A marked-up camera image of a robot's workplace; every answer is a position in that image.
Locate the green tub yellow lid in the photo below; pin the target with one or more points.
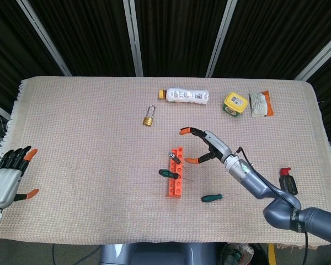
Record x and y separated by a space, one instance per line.
234 100

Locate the yellow upright bar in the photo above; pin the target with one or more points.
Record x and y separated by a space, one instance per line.
272 254

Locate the white orange snack packet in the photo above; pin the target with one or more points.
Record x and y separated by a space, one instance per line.
258 106

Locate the brass padlock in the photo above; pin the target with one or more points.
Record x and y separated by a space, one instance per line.
147 121

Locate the white bottle yellow cap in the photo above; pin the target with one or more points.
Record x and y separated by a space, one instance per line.
187 96

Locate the black bottle red cap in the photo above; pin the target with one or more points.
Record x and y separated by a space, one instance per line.
288 182

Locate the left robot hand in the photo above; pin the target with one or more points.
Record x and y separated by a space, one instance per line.
2 185

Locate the bin with rubbish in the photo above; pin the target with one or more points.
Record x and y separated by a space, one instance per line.
237 256

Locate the grey metal post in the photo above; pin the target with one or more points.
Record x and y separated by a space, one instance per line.
0 109
45 38
220 38
320 61
134 38

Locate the grey robot torso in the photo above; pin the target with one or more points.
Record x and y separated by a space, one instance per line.
154 255

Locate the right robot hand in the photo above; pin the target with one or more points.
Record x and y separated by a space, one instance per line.
219 147

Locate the green black striped screwdriver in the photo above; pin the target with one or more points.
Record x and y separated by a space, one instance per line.
168 174

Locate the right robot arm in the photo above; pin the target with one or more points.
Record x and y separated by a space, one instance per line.
281 212

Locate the orange perforated block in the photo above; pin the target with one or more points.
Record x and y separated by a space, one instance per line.
173 193

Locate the black pleated curtain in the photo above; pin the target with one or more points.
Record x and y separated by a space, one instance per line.
176 36

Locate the beige woven tablecloth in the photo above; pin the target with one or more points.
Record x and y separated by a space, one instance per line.
71 165

